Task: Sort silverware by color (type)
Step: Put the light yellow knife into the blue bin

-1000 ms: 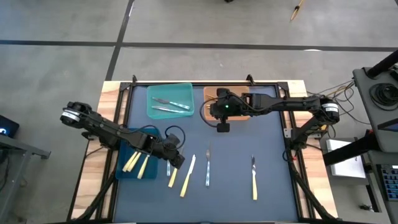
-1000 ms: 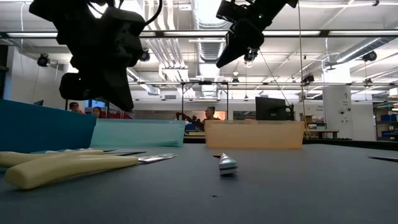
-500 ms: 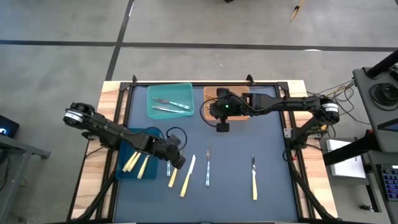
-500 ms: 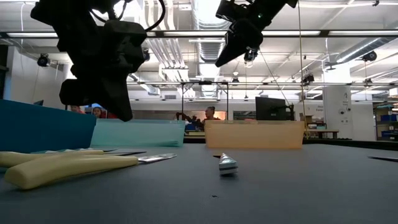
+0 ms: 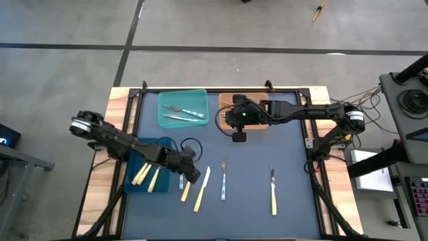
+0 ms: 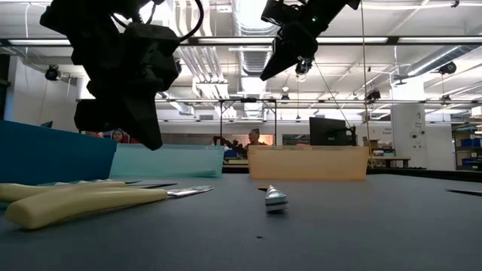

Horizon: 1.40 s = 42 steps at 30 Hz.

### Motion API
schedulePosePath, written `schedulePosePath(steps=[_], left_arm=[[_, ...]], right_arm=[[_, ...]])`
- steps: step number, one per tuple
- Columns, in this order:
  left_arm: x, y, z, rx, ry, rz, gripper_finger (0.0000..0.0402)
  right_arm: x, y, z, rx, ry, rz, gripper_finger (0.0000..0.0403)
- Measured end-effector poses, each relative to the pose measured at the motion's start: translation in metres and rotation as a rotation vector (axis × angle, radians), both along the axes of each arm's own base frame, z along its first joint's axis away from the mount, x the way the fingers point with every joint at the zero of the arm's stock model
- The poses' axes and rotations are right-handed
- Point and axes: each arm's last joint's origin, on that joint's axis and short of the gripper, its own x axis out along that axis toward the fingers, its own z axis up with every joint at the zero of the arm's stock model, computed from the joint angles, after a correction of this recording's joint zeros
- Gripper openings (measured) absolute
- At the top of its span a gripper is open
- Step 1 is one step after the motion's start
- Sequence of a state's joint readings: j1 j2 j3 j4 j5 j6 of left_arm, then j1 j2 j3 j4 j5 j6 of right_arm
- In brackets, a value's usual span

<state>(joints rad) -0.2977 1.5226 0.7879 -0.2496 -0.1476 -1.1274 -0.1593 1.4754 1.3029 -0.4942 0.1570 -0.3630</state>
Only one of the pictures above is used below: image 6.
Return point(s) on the black background robot arm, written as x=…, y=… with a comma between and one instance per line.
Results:
x=229, y=144

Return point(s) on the silver ventilation duct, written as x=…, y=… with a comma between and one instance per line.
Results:
x=256, y=94
x=433, y=60

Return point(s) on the white column with signs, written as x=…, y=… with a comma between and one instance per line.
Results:
x=408, y=124

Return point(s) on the dark blue plastic bin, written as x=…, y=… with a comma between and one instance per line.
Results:
x=56, y=154

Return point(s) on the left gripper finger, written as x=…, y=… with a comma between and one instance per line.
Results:
x=145, y=131

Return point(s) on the black hanging ceiling camera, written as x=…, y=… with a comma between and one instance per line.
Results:
x=303, y=67

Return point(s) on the storage shelf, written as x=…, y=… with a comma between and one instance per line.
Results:
x=468, y=150

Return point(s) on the black ceiling speaker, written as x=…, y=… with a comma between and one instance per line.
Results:
x=52, y=73
x=179, y=67
x=448, y=67

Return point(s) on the small black ceiling camera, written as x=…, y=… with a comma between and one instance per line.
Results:
x=373, y=95

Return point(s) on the teal translucent plastic bin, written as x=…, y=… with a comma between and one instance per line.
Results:
x=180, y=162

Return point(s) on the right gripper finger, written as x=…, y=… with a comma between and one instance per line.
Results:
x=276, y=64

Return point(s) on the black overhead rail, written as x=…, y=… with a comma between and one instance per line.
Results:
x=226, y=40

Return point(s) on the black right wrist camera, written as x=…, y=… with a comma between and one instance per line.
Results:
x=282, y=11

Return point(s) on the person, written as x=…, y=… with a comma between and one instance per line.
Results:
x=118, y=136
x=254, y=136

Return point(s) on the orange translucent plastic bin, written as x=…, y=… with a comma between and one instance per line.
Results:
x=309, y=162

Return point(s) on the black workstation frame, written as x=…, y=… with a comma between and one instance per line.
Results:
x=226, y=100

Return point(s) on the wooden desk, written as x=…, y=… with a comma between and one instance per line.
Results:
x=391, y=160

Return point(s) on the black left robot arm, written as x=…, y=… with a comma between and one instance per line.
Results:
x=83, y=26

